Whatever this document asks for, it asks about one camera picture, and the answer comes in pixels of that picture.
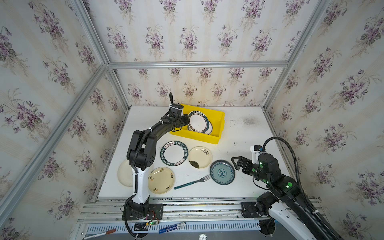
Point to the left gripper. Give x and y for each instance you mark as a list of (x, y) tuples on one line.
[(182, 119)]

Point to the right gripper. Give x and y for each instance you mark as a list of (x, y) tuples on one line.
[(245, 163)]

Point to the green-rimmed plate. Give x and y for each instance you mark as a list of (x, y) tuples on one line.
[(198, 122)]

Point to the white plate black outline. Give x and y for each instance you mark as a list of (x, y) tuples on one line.
[(210, 129)]

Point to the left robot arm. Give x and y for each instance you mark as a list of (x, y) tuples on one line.
[(141, 153)]

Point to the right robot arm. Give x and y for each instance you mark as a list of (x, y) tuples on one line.
[(284, 200)]

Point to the yellow plastic bin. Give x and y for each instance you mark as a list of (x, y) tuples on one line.
[(216, 119)]

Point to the teal patterned plate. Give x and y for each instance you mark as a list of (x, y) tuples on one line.
[(222, 172)]

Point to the green text-rimmed white plate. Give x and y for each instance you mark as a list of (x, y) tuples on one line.
[(174, 153)]

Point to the cream plate with dark leaf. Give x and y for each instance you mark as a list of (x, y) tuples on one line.
[(200, 157)]

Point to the cream floral plate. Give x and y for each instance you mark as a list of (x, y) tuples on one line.
[(161, 180)]

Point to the plain cream plate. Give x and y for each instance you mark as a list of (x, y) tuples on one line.
[(125, 174)]

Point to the blue marker pen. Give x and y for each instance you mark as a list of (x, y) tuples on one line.
[(172, 228)]

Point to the red white marker pen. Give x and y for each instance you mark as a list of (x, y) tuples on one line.
[(100, 234)]

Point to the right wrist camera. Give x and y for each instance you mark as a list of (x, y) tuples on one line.
[(256, 151)]

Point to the green-handled fork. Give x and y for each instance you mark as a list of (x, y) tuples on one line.
[(204, 179)]

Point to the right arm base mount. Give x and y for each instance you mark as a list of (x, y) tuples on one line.
[(260, 208)]

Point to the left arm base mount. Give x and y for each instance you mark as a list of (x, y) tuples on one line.
[(146, 212)]

